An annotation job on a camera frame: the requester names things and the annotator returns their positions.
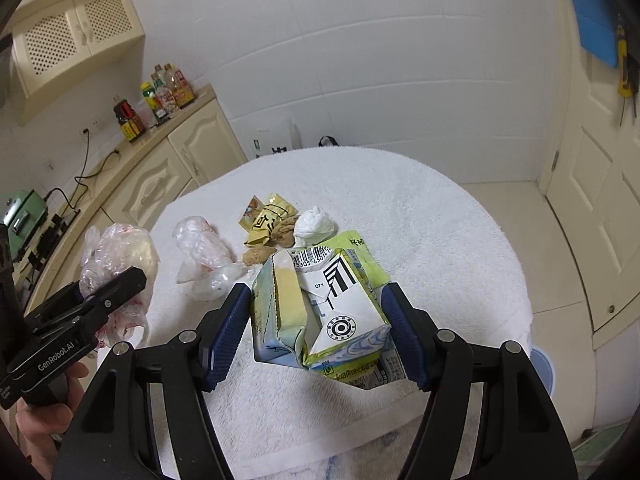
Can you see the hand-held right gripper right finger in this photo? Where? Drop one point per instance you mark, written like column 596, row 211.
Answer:
column 407, row 350

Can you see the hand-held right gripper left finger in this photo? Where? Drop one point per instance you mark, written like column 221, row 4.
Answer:
column 225, row 345

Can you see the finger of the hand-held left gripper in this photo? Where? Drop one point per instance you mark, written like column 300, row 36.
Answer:
column 115, row 287
column 60, row 300

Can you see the green white drink carton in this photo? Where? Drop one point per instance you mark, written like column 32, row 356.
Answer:
column 340, row 310

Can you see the blue plastic bin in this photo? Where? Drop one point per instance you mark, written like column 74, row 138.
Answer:
column 544, row 370

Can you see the person's left hand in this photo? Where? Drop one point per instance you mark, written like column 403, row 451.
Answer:
column 45, row 417

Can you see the black stove grate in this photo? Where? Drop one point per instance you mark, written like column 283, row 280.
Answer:
column 50, row 232

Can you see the brown shell piece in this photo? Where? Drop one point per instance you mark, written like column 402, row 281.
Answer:
column 282, row 230
column 255, row 255

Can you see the green kitchen appliance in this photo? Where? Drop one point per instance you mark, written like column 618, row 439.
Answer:
column 22, row 210

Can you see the white towel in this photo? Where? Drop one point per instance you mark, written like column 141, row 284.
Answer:
column 400, row 220

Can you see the yellow snack wrapper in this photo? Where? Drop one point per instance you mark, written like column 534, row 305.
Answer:
column 275, row 210

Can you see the blue floral tablecloth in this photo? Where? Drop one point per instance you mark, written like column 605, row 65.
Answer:
column 320, row 467

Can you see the crumpled white tissue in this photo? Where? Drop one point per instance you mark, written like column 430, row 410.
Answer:
column 315, row 225

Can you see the cream kitchen base cabinet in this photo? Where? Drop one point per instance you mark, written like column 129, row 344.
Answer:
column 195, row 150

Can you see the yellow cap bottle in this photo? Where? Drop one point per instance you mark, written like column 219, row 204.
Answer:
column 152, row 102

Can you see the group of condiment bottles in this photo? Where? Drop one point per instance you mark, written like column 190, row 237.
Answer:
column 165, row 95

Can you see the red label oil bottle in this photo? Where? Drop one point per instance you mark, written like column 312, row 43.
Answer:
column 181, row 87

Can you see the cream framed glass door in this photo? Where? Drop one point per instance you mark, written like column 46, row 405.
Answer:
column 600, row 445

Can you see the cream panel door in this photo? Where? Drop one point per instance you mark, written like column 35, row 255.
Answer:
column 600, row 185

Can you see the cream lattice door cabinet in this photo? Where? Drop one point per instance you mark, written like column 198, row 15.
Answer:
column 75, row 30

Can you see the grey apron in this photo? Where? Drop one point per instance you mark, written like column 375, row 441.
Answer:
column 632, row 67

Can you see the blue apron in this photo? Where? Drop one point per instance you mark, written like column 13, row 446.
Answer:
column 590, row 20

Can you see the white wall socket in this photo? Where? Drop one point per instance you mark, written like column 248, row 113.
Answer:
column 89, row 127

